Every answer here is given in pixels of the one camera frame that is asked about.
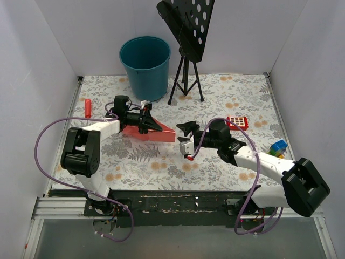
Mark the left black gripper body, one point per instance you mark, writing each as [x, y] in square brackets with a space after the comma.
[145, 120]

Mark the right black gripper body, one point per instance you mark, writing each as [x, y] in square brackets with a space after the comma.
[194, 135]

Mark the red plastic trash bag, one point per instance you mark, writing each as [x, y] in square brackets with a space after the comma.
[166, 135]

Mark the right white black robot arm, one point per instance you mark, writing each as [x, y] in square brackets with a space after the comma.
[300, 186]

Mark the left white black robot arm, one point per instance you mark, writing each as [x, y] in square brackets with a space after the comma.
[81, 152]

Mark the teal plastic trash bin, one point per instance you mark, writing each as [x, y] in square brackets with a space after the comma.
[146, 63]

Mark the red toy calculator block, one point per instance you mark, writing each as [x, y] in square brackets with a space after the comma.
[237, 123]

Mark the floral patterned table mat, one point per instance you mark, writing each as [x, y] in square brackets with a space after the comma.
[131, 164]

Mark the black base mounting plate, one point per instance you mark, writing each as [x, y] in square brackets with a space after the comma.
[142, 208]

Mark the black perforated music stand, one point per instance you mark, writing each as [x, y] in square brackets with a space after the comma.
[189, 22]

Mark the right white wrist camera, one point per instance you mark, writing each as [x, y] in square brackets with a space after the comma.
[187, 147]

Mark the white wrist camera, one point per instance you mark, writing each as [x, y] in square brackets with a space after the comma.
[146, 105]
[187, 147]

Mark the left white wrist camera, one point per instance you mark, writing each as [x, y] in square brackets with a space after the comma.
[146, 105]

